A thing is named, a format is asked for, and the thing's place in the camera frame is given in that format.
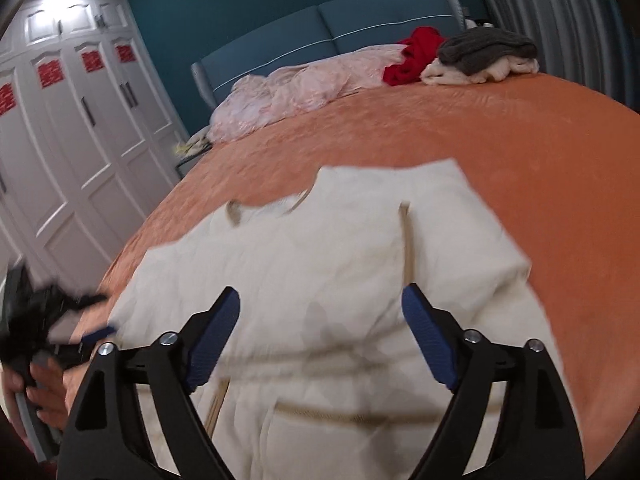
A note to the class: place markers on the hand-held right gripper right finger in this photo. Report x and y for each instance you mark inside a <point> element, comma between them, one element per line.
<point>430,340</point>

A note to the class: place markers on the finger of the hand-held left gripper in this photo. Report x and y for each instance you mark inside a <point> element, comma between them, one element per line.
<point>100,333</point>
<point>82,300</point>

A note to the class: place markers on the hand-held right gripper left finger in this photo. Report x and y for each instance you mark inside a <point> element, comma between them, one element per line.
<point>215,340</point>

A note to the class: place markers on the cream fleece garment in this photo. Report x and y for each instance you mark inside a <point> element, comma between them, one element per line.
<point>325,240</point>

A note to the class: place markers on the grey and cream clothes pile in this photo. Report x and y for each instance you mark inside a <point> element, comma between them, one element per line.
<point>450,76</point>

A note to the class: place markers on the person's left hand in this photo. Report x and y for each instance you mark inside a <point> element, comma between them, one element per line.
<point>50,390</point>

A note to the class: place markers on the white wardrobe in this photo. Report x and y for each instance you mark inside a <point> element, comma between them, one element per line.
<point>75,160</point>

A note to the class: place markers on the dark nightstand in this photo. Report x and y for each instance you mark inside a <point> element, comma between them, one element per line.
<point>192,161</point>

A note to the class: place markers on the yellow white cloth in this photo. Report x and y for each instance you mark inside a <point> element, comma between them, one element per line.
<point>192,142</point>

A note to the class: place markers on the orange bed blanket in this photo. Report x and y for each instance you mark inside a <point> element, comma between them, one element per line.
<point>525,160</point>

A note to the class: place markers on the red wardrobe decoration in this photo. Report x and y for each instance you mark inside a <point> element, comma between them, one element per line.
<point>6,100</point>
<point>91,61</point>
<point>51,72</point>

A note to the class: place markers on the pink crumpled quilt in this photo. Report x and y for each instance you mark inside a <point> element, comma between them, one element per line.
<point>300,85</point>

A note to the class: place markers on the red garment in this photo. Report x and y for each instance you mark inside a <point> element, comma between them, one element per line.
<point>415,55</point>

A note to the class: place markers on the grey knitted sweater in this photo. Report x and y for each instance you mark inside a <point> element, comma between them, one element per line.
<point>480,47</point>

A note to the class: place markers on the blue padded headboard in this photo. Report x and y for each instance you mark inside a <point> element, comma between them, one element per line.
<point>300,35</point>

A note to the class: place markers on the small white black object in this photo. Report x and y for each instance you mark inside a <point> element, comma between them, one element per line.
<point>475,23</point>

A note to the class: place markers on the grey curtain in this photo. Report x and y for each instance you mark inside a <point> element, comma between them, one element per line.
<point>550,10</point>

